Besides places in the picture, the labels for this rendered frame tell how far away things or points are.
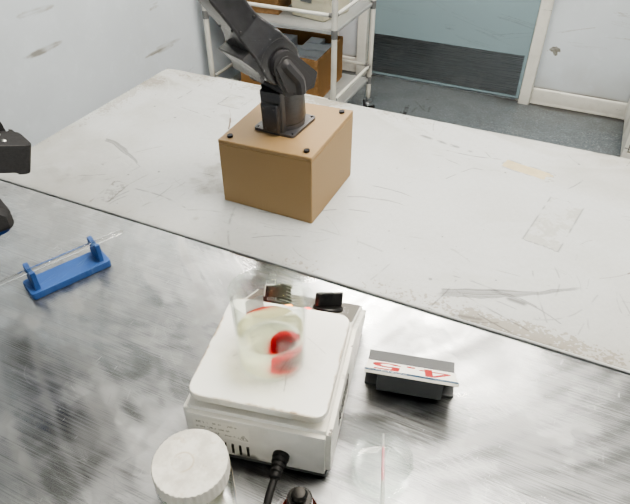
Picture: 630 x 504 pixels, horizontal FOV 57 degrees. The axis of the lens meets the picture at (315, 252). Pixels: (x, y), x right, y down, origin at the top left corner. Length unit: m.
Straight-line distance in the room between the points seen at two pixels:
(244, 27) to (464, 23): 2.74
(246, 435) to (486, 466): 0.22
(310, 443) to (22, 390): 0.31
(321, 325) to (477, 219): 0.38
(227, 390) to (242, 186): 0.40
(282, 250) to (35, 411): 0.34
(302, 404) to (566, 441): 0.26
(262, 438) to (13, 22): 1.78
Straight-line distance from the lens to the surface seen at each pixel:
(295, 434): 0.50
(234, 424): 0.52
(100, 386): 0.65
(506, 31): 3.39
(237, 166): 0.83
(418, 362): 0.64
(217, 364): 0.52
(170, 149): 1.02
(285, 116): 0.81
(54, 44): 2.23
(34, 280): 0.76
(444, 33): 3.46
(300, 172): 0.78
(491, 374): 0.65
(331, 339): 0.53
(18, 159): 0.67
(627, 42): 3.38
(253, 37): 0.74
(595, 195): 0.97
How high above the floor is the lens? 1.38
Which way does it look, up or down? 39 degrees down
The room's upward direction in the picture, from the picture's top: straight up
